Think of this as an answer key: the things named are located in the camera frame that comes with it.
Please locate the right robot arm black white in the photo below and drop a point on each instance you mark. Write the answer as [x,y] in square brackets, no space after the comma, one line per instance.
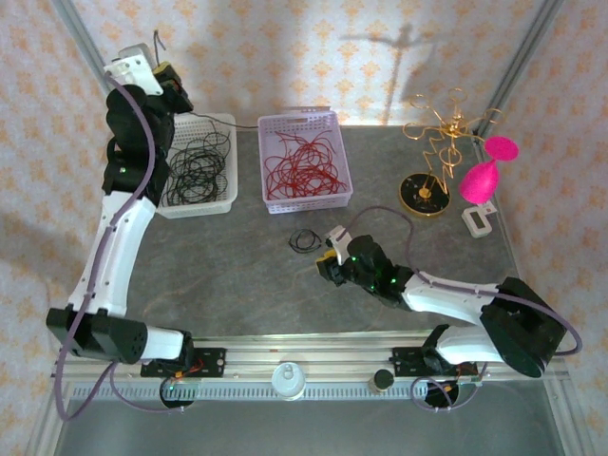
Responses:
[442,299]

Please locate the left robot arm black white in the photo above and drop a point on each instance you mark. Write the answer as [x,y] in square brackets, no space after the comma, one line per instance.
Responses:
[116,247]

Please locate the lilac plastic basket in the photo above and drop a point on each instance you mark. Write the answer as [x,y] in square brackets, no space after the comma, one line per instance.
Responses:
[271,126]

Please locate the white plastic basket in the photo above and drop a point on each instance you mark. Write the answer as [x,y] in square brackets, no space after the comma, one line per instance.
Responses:
[228,199]

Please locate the white digital timer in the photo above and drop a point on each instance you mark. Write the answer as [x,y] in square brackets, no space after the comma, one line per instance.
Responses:
[476,224]

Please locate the white round cap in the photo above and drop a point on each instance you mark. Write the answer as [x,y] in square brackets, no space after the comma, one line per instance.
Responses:
[288,380]

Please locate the small black knob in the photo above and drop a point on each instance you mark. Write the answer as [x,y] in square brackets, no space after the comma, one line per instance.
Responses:
[382,380]

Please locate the pink goblet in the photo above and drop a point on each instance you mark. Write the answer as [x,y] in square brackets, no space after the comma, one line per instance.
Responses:
[480,183]

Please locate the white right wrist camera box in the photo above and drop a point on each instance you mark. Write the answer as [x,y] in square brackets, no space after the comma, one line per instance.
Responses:
[338,244]

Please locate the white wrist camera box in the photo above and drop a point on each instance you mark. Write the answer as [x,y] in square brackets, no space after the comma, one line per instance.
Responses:
[133,69]
[338,244]

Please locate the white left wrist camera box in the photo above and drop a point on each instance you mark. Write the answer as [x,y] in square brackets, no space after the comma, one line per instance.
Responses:
[133,69]

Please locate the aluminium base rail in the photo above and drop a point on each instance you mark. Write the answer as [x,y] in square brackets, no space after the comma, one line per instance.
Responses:
[309,354]

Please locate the aluminium frame post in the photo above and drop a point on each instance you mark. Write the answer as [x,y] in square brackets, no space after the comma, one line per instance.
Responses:
[81,38]
[522,62]

